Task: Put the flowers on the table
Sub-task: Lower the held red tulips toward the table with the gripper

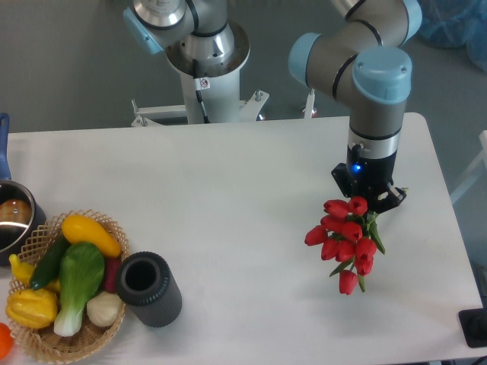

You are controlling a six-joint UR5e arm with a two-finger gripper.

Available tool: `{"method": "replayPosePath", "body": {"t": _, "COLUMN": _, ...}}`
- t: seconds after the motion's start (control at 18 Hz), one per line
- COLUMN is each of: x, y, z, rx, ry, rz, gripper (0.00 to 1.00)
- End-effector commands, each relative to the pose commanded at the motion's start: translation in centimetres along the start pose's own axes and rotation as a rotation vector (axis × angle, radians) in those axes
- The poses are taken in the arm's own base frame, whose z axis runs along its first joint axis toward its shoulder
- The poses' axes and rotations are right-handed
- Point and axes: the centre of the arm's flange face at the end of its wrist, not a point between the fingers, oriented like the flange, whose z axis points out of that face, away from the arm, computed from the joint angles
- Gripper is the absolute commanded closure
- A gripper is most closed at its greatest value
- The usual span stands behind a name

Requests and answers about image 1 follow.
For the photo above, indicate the yellow bell pepper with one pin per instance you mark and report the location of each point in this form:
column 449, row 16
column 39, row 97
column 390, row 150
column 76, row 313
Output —
column 35, row 309

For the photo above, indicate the black device at edge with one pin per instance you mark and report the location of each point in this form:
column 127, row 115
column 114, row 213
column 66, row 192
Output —
column 473, row 324

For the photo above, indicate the dark green cucumber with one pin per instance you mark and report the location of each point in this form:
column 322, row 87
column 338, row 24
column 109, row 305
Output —
column 48, row 266

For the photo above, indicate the yellow squash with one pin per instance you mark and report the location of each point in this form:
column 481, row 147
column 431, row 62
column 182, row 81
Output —
column 77, row 228

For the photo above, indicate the yellow banana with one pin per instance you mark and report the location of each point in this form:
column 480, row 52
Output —
column 22, row 272

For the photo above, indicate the dark grey ribbed vase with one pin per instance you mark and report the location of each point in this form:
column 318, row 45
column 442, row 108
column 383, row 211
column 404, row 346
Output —
column 145, row 283

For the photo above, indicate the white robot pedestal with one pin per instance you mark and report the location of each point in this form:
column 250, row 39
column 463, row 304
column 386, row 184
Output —
column 209, row 70

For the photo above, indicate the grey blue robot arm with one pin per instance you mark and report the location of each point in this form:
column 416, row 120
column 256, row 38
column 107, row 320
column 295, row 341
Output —
column 362, row 67

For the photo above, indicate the white garlic bulb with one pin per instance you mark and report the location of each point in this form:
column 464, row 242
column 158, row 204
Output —
column 103, row 309

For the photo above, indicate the blue plastic bag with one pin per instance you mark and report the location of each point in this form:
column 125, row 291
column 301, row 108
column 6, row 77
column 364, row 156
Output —
column 456, row 24

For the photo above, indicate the red tulip bouquet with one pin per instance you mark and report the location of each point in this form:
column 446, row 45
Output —
column 348, row 234

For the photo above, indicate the green bok choy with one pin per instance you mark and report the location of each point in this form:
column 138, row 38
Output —
column 80, row 275

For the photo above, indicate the red radish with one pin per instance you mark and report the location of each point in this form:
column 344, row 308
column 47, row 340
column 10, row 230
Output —
column 109, row 279

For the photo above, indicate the white frame at right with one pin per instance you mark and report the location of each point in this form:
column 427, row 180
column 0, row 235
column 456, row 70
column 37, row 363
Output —
column 475, row 169

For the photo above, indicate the woven wicker basket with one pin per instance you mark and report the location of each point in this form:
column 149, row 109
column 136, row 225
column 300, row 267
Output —
column 43, row 345

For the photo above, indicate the orange fruit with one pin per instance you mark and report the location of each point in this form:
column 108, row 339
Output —
column 6, row 341

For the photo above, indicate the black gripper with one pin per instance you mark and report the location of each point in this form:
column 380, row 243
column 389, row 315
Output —
column 369, row 178

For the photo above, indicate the blue handled steel pot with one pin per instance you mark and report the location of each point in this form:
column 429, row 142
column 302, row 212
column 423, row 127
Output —
column 20, row 212

